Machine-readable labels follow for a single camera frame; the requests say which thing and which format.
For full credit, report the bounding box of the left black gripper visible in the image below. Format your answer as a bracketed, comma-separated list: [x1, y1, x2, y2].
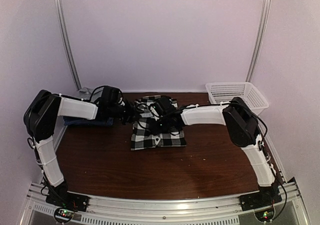
[108, 99, 144, 125]

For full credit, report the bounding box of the blue plaid shirt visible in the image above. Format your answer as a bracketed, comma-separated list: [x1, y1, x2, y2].
[63, 116, 114, 127]

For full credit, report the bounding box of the black white checkered shirt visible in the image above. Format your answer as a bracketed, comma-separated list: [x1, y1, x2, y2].
[130, 95, 187, 151]

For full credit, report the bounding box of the grey shirt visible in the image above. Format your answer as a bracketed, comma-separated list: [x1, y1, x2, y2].
[77, 87, 101, 96]

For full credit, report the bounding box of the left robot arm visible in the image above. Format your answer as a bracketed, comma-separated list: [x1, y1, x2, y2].
[23, 86, 135, 188]

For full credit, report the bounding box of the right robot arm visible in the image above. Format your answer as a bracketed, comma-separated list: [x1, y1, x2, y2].
[148, 97, 279, 206]

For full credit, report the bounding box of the white plastic basket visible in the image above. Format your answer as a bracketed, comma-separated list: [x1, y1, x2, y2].
[205, 81, 269, 115]

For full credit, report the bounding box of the left circuit board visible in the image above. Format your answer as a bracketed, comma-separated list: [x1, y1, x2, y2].
[53, 207, 75, 223]

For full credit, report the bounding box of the circuit board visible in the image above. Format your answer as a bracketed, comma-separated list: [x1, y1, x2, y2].
[254, 208, 275, 223]
[53, 207, 75, 223]

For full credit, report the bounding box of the right circuit board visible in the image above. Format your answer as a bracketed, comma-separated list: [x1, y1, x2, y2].
[254, 208, 275, 223]

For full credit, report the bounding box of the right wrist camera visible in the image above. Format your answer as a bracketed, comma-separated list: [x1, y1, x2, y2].
[149, 96, 177, 118]

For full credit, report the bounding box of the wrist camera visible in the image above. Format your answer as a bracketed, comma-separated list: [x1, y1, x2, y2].
[149, 96, 177, 118]
[100, 85, 120, 106]

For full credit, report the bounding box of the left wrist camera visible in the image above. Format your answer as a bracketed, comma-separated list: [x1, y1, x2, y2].
[100, 85, 120, 106]

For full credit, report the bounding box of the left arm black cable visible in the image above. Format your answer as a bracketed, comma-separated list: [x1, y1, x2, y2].
[88, 85, 125, 106]

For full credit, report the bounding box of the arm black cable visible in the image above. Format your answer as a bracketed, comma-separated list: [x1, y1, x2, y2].
[134, 102, 288, 211]
[88, 85, 125, 106]

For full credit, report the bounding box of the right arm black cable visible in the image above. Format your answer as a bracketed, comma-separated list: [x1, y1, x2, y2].
[134, 102, 288, 211]

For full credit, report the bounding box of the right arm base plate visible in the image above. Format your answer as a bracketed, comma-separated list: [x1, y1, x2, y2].
[239, 190, 282, 211]

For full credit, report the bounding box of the left aluminium frame post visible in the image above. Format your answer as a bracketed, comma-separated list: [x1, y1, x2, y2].
[54, 0, 82, 91]

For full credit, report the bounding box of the aluminium frame post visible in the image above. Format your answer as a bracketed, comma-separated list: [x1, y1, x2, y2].
[54, 0, 82, 91]
[245, 0, 272, 82]

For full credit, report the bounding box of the aluminium front rail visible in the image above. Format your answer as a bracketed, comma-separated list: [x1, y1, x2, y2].
[17, 181, 311, 225]

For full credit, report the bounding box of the right aluminium frame post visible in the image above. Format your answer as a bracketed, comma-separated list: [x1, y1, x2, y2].
[245, 0, 272, 82]

